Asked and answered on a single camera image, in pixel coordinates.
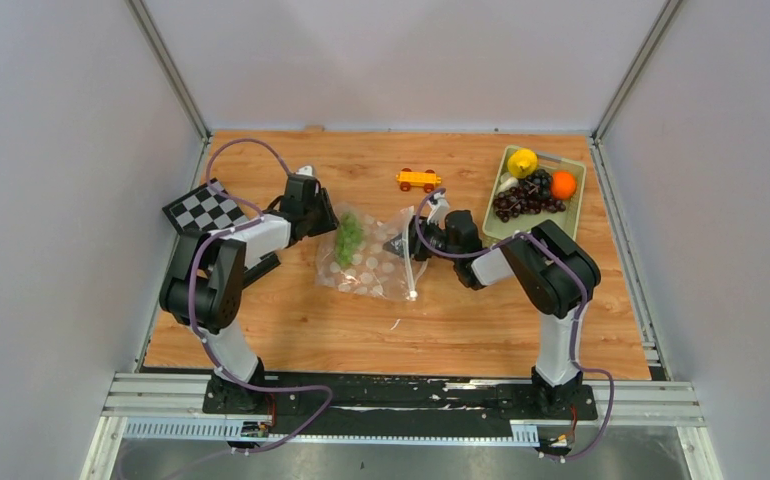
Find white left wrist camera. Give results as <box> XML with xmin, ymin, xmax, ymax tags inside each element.
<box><xmin>296</xmin><ymin>165</ymin><xmax>316</xmax><ymax>177</ymax></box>

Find pale green plastic basket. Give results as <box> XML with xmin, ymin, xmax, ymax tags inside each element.
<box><xmin>480</xmin><ymin>145</ymin><xmax>587</xmax><ymax>245</ymax></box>

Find dark purple fake grapes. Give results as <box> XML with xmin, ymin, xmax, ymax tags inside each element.
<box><xmin>491</xmin><ymin>168</ymin><xmax>569</xmax><ymax>222</ymax></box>

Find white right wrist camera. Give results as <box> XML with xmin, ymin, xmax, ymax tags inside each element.
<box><xmin>426</xmin><ymin>191</ymin><xmax>451</xmax><ymax>226</ymax></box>

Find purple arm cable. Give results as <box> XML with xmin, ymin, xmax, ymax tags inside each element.
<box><xmin>413</xmin><ymin>187</ymin><xmax>617</xmax><ymax>463</ymax></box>
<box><xmin>187</xmin><ymin>137</ymin><xmax>335</xmax><ymax>454</ymax></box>

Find black white checkerboard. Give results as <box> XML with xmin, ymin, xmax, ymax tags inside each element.
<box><xmin>161</xmin><ymin>178</ymin><xmax>248</xmax><ymax>234</ymax></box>

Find white fake garlic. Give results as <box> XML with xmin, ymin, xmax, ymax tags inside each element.
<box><xmin>495</xmin><ymin>172</ymin><xmax>520</xmax><ymax>195</ymax></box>

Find fake yellow lemon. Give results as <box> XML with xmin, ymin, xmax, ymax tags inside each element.
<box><xmin>506</xmin><ymin>148</ymin><xmax>539</xmax><ymax>179</ymax></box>

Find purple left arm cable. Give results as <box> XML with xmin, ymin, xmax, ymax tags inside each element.
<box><xmin>187</xmin><ymin>137</ymin><xmax>335</xmax><ymax>454</ymax></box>

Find clear zip top bag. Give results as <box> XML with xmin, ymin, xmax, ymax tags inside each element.
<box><xmin>315</xmin><ymin>203</ymin><xmax>426</xmax><ymax>302</ymax></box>

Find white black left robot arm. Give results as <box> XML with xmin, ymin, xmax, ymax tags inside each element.
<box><xmin>159</xmin><ymin>165</ymin><xmax>339</xmax><ymax>413</ymax></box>

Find fake orange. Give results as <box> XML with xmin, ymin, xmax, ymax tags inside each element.
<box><xmin>550</xmin><ymin>170</ymin><xmax>578</xmax><ymax>201</ymax></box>

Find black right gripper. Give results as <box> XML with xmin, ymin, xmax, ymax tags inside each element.
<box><xmin>384</xmin><ymin>215</ymin><xmax>461</xmax><ymax>263</ymax></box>

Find yellow toy car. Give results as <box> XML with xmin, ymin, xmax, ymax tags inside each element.
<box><xmin>395</xmin><ymin>168</ymin><xmax>442</xmax><ymax>193</ymax></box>

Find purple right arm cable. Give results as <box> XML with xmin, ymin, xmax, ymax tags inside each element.
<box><xmin>413</xmin><ymin>187</ymin><xmax>617</xmax><ymax>463</ymax></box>

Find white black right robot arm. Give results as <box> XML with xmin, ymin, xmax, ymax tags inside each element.
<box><xmin>382</xmin><ymin>210</ymin><xmax>601</xmax><ymax>420</ymax></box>

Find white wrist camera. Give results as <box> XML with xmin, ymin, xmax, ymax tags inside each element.
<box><xmin>296</xmin><ymin>165</ymin><xmax>316</xmax><ymax>177</ymax></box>
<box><xmin>426</xmin><ymin>191</ymin><xmax>451</xmax><ymax>226</ymax></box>

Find green fake grapes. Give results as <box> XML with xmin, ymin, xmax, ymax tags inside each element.
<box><xmin>334</xmin><ymin>211</ymin><xmax>364</xmax><ymax>269</ymax></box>

